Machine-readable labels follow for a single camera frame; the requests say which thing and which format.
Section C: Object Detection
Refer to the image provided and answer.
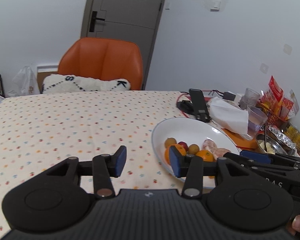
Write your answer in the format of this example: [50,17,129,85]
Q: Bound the red snack packets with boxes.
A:
[257,76,300,127]

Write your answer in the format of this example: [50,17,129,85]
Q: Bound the small red apple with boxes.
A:
[178,141,189,152]

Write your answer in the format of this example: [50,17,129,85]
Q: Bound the cardboard box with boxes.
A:
[37,65,58,92]

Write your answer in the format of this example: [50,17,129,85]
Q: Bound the white wall switch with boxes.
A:
[210,0,221,11]

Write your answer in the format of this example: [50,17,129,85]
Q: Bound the black door handle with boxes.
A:
[89,11,105,33]

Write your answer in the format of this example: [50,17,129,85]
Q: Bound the white fluffy cushion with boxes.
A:
[42,74,131,94]

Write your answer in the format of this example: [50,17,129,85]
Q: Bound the clear plastic bag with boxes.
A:
[6,66,40,97]

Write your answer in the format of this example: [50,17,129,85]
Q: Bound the orange leather chair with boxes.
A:
[58,37,143,90]

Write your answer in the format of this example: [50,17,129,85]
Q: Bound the black phone stand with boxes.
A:
[176,89,211,123]

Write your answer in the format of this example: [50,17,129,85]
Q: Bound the metal bowl with food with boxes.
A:
[256,127,297,156]

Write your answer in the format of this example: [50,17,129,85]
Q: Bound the white tissue paper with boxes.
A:
[209,97,249,134]

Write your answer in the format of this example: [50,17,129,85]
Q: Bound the clear plastic cup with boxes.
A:
[247,106,268,138]

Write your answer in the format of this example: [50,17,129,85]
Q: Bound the large orange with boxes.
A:
[164,144,187,166]

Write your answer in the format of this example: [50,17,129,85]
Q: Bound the brown longan fruit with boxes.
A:
[187,144,200,155]
[164,138,177,148]

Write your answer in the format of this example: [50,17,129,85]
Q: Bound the floral tablecloth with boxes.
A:
[0,91,185,238]

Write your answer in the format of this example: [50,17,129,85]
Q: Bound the grey door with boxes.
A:
[81,0,165,88]

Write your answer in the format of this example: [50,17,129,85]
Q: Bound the right hand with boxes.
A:
[286,215,300,236]

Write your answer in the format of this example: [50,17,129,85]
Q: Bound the black power adapter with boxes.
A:
[222,92,236,101]

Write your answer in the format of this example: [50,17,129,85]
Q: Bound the peeled pale grapefruit segment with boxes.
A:
[202,139,217,153]

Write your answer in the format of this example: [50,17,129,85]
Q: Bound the clear glass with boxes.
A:
[239,88,261,110]

